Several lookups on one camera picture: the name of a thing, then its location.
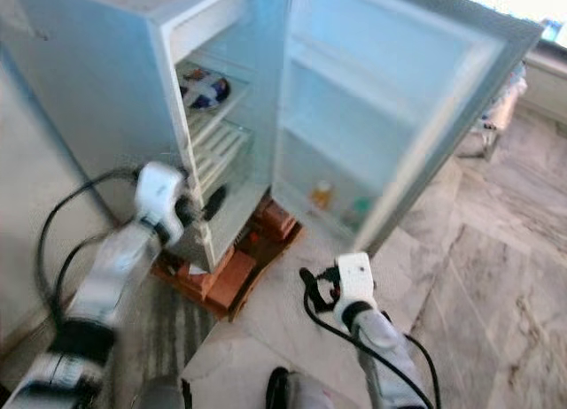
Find orange bottle white cap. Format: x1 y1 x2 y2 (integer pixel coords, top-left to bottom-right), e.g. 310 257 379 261
310 181 335 212

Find white fridge shelf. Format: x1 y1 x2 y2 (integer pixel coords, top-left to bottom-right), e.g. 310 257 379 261
184 99 245 137

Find white fridge cabinet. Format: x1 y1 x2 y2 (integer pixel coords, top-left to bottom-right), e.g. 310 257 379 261
0 0 291 274

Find white fridge door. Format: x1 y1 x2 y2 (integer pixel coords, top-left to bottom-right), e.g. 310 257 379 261
270 0 546 256

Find white slatted crisper cover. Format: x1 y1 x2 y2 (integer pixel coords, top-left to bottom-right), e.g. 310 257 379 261
190 121 253 193

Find brown wooden base board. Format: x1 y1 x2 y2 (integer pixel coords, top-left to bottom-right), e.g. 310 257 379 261
213 221 305 322

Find small green bottle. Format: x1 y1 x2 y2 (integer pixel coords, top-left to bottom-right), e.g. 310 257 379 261
350 197 373 222

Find grey robot right leg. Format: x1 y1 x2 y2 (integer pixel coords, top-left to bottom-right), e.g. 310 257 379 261
266 367 330 409

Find grey robot leg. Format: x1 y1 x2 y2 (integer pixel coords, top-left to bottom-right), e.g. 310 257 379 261
266 367 330 409
133 376 188 409

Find blue patterned bowl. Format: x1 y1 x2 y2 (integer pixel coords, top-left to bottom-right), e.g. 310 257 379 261
180 68 231 111

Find grey robot left leg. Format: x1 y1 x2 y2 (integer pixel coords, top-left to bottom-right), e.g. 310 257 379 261
133 376 188 409

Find cloth covered metal stand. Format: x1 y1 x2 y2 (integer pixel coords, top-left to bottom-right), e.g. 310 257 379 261
461 64 529 162

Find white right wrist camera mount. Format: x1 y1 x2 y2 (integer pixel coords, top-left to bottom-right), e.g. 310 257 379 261
335 252 378 327

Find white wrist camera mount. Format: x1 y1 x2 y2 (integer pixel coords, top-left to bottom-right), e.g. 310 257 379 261
335 252 378 327
136 161 188 243

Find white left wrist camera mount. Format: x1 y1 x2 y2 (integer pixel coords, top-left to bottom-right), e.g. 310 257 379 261
136 161 188 243

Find long black right arm cable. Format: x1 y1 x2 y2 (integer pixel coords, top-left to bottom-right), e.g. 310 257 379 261
303 294 435 409

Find short black right arm cable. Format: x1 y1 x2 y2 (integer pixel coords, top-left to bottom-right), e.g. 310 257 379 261
402 333 441 403

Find short black arm cable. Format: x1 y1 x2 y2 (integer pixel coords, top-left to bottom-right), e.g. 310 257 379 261
402 333 441 403
53 232 116 314

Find short black left arm cable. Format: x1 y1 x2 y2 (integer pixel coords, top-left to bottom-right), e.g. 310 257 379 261
53 232 116 314

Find white door shelf rail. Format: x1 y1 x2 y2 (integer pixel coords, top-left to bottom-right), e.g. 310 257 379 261
285 33 435 127

